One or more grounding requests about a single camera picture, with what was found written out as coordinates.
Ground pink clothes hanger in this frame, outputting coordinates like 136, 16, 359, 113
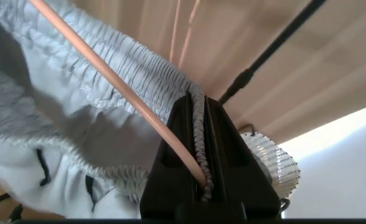
169, 0, 202, 69
29, 0, 207, 188

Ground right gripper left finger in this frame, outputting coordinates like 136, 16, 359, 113
139, 91, 202, 218

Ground beige curtain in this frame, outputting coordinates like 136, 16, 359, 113
67, 0, 366, 146

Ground pale grey shorts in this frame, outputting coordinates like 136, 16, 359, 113
0, 0, 215, 218

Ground white laundry basket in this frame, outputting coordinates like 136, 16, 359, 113
238, 123, 301, 213

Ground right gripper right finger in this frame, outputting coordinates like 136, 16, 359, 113
203, 95, 282, 218

